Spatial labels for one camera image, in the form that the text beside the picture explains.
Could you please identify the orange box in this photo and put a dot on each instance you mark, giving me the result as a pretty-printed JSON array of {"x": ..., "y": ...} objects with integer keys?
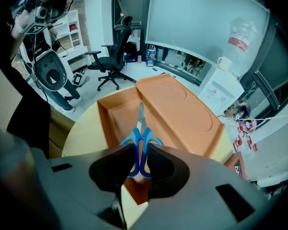
[{"x": 182, "y": 118}]

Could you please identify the blue paper bag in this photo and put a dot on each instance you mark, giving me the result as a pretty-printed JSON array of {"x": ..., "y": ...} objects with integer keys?
[{"x": 150, "y": 59}]

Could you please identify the person's khaki trouser leg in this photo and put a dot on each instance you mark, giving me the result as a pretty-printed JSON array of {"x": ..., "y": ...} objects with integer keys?
[{"x": 60, "y": 133}]

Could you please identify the black office chair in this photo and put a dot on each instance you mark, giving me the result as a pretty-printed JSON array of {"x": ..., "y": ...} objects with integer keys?
[{"x": 108, "y": 65}]

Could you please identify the round wooden table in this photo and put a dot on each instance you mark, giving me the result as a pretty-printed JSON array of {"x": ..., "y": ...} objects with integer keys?
[{"x": 86, "y": 133}]

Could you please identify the group of clear water jugs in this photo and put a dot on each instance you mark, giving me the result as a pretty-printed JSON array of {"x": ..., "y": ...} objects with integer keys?
[{"x": 242, "y": 142}]

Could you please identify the person's left forearm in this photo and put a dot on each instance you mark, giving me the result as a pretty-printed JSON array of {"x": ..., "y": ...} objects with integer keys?
[{"x": 15, "y": 47}]

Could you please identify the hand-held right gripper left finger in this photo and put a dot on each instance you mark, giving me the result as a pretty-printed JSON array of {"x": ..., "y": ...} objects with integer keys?
[{"x": 86, "y": 188}]

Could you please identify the clear water dispenser bottle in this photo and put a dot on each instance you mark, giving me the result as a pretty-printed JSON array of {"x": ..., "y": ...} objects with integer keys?
[{"x": 242, "y": 56}]

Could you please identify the white low ledge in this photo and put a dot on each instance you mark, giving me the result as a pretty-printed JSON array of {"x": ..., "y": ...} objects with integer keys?
[{"x": 139, "y": 71}]

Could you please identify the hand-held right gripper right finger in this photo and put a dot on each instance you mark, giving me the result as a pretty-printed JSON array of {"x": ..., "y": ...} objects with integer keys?
[{"x": 194, "y": 200}]

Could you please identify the white shelf unit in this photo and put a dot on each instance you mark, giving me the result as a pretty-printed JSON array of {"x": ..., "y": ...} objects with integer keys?
[{"x": 74, "y": 50}]

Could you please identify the white black floor device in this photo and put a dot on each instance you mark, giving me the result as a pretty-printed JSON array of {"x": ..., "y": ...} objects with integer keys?
[{"x": 78, "y": 79}]

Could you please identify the black framed window wall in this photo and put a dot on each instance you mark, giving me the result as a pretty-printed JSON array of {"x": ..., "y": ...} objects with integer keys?
[{"x": 115, "y": 20}]

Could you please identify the frosted glass panel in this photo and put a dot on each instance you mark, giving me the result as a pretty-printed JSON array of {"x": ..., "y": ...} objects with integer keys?
[{"x": 194, "y": 20}]

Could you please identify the white cup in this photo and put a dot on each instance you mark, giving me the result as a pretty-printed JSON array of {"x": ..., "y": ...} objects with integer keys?
[{"x": 225, "y": 63}]

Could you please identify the black backpack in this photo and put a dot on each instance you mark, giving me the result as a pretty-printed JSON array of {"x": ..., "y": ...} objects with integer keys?
[{"x": 132, "y": 50}]

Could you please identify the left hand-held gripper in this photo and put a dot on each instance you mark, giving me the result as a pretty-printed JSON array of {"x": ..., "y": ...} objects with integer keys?
[{"x": 42, "y": 14}]

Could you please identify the pink bottle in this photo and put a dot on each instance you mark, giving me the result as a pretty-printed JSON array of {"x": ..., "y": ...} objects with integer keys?
[{"x": 139, "y": 59}]

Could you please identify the white water dispenser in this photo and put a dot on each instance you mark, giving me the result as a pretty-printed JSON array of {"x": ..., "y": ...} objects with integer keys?
[{"x": 220, "y": 92}]

